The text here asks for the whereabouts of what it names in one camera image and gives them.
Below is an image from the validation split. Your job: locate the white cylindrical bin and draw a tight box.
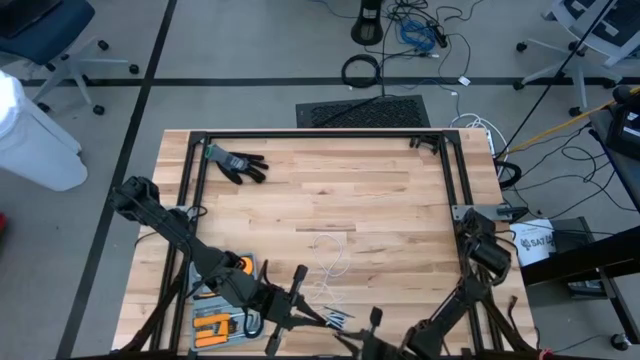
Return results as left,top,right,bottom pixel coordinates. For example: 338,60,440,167
0,69,89,193

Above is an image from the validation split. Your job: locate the black stand base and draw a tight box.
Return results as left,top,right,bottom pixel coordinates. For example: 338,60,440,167
349,0,385,47

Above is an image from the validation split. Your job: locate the grey tool case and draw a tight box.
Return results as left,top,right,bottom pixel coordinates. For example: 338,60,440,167
188,252,267,354

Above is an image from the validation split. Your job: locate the black grey work glove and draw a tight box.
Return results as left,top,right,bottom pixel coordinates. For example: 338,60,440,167
204,143,270,185

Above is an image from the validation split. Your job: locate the grey mesh office chair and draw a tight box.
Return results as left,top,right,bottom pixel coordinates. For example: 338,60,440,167
513,0,640,117

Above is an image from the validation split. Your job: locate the black side table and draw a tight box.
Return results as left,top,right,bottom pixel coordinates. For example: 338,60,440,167
519,84,640,351

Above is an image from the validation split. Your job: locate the grey metal mounting plate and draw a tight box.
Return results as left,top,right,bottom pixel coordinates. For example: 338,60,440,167
452,203,506,222

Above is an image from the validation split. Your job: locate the black coiled cable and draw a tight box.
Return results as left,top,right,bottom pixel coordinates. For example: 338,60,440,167
340,53,383,90

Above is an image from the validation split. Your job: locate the small black clamp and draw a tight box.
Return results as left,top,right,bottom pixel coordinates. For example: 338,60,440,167
409,134,442,154

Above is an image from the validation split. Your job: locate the white cord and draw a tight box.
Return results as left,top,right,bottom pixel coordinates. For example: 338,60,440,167
306,232,357,332

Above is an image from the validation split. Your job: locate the orange handled screwdriver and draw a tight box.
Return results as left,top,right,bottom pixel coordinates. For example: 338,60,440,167
194,334,230,350

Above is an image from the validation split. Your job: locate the black power strip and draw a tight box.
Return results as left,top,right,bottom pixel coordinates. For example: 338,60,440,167
427,22,450,50

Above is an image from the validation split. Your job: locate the black box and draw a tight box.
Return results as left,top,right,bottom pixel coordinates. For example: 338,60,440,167
549,215,596,253

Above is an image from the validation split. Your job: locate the black table frame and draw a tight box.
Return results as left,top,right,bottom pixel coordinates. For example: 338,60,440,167
113,128,537,360

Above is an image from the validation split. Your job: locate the black electronic device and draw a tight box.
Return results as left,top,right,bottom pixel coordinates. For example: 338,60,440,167
612,84,640,162

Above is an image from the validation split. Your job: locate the black looped wrist cable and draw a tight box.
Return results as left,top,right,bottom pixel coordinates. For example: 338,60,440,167
242,307,265,339

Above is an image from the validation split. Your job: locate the white cable bundle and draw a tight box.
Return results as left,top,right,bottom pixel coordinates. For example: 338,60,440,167
448,112,502,154

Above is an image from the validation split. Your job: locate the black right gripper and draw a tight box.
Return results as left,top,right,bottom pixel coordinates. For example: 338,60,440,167
332,305,403,360

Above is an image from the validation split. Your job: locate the blue office chair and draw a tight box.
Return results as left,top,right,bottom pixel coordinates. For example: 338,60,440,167
0,0,141,116

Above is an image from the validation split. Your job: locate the thick black cable loop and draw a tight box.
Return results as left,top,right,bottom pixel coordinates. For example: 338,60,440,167
497,159,523,190

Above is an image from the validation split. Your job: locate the yellow floor cable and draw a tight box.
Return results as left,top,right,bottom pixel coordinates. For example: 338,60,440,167
507,87,640,156

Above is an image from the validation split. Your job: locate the white printed box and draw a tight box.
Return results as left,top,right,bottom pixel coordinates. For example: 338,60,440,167
512,218,557,267

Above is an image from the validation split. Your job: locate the black floor vent mat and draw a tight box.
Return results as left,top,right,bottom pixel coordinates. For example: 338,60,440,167
295,94,432,129

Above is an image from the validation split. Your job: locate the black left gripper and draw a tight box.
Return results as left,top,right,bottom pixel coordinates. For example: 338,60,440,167
258,264,334,358

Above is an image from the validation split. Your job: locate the blue coiled cable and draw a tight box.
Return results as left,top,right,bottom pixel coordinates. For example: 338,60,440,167
398,18,437,53

